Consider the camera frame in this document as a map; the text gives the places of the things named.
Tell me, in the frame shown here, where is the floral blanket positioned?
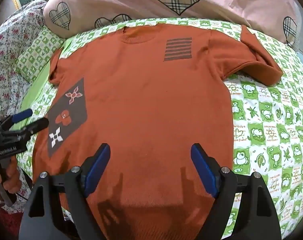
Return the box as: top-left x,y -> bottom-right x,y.
0,0 -> 67,203

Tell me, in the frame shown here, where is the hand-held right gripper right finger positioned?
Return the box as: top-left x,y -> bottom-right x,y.
190,143 -> 283,240

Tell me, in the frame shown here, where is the orange t-shirt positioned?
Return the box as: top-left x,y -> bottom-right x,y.
31,22 -> 284,240

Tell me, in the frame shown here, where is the green patterned pillow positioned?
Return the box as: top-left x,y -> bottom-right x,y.
13,26 -> 66,83

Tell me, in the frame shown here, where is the pink heart print duvet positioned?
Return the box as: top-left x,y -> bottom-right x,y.
43,0 -> 302,53

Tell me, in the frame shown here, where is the green patterned bedsheet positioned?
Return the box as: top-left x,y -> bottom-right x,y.
15,17 -> 303,240

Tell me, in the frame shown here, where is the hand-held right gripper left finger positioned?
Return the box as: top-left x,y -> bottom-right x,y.
18,143 -> 111,240

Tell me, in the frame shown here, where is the person's left hand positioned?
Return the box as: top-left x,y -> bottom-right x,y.
0,156 -> 21,202

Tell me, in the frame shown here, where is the dark red cloth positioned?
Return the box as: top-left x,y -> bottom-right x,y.
0,201 -> 25,240

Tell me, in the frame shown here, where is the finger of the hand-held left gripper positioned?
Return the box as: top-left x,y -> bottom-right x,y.
18,118 -> 50,141
1,109 -> 33,131

